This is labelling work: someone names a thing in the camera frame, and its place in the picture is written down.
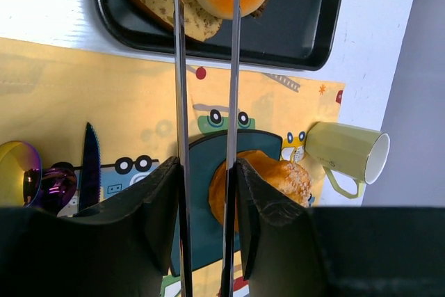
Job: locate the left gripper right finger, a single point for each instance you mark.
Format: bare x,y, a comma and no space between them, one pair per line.
290,250

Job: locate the dark brown pastry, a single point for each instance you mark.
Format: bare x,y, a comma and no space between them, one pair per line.
259,11

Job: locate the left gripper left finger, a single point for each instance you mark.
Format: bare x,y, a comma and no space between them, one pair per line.
119,247

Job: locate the silver metal tongs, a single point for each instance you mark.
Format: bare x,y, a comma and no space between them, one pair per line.
227,279

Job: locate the gold iridescent spoon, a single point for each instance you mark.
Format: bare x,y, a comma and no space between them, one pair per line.
21,173

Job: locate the iridescent purple knife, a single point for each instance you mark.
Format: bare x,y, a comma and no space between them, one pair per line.
90,176

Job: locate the teal square plate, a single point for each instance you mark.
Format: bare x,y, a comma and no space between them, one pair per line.
206,155

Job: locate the yellow vehicle print placemat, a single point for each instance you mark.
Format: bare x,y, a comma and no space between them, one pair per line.
49,94

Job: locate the purple iridescent spoon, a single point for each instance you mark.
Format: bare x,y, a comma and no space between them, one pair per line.
49,189

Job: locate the light green mug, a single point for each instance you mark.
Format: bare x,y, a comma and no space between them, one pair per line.
359,153

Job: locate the orange bundt cake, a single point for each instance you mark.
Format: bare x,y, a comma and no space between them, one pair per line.
287,177

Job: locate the black baking tray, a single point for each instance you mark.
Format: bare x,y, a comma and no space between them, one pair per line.
294,34

